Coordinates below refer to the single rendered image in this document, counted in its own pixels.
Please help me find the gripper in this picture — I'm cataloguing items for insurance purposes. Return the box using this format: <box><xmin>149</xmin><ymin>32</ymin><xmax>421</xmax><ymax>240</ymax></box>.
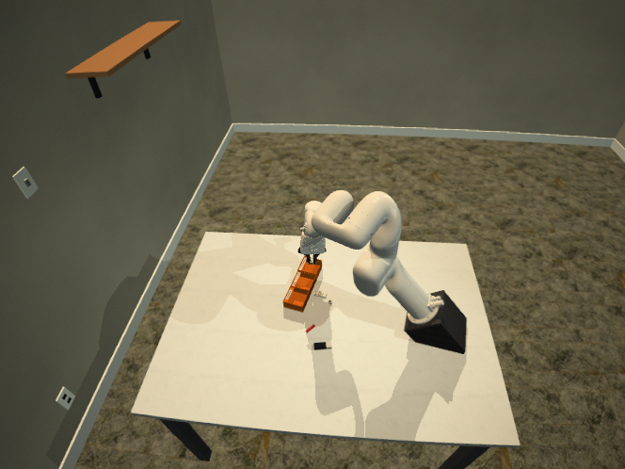
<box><xmin>297</xmin><ymin>232</ymin><xmax>327</xmax><ymax>264</ymax></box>

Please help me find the orange open bin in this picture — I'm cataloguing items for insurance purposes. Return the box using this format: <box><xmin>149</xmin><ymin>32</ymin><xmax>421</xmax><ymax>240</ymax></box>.
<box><xmin>283</xmin><ymin>256</ymin><xmax>322</xmax><ymax>313</ymax></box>

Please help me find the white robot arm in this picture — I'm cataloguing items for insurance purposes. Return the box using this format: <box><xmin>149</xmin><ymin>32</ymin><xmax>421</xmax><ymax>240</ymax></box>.
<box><xmin>300</xmin><ymin>190</ymin><xmax>444</xmax><ymax>325</ymax></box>

